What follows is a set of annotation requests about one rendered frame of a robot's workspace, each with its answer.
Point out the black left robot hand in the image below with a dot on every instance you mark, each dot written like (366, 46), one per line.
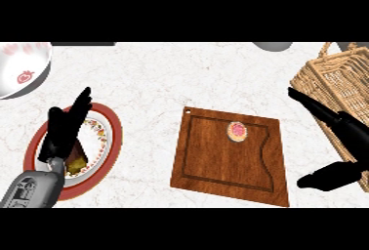
(65, 130)

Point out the tan wicker basket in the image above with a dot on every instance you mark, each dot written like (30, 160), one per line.
(337, 84)

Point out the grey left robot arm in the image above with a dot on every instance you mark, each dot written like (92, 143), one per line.
(32, 187)

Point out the grey round object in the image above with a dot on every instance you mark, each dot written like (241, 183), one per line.
(272, 46)

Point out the white strawberry print bowl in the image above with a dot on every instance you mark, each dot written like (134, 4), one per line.
(21, 70)

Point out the brown wooden cutting board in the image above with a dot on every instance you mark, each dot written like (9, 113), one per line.
(232, 156)

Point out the red rimmed floral plate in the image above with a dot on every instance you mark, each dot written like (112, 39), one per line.
(103, 143)

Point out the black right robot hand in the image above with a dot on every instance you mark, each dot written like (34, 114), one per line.
(342, 136)

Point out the brown cake slice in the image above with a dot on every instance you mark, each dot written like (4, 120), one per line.
(77, 161)

